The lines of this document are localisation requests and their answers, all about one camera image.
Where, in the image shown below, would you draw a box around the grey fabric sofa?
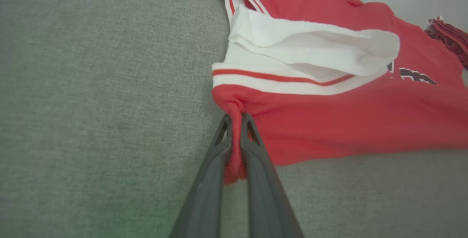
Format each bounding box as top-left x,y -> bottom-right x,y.
0,0 -> 468,238

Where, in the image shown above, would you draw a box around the red and white jersey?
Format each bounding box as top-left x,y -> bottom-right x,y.
211,0 -> 468,186

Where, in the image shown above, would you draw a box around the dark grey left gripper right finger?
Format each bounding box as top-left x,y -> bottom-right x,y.
240,113 -> 305,238

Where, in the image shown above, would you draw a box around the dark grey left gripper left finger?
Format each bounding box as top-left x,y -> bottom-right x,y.
169,114 -> 233,238

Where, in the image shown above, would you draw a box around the red shorts with white stripe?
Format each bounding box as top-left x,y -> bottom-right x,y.
424,15 -> 468,71

